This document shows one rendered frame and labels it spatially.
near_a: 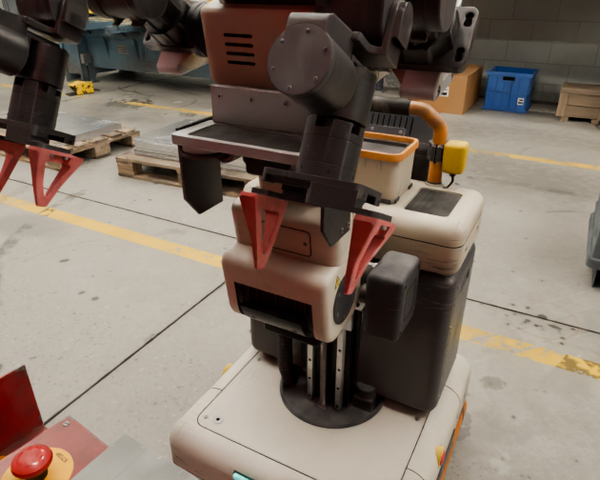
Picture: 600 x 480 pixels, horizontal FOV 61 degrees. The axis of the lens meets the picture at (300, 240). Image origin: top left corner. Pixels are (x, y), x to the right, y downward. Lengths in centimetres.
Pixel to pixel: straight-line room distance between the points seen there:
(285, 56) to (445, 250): 73
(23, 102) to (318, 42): 44
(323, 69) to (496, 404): 159
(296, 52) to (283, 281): 54
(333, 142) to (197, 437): 98
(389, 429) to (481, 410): 58
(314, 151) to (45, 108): 40
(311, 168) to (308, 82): 9
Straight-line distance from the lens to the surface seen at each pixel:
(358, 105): 48
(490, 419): 182
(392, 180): 111
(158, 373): 194
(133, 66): 727
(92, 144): 429
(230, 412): 136
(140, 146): 379
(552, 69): 651
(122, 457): 34
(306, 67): 41
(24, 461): 63
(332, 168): 46
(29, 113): 74
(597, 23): 646
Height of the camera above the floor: 125
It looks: 27 degrees down
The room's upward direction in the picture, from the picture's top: straight up
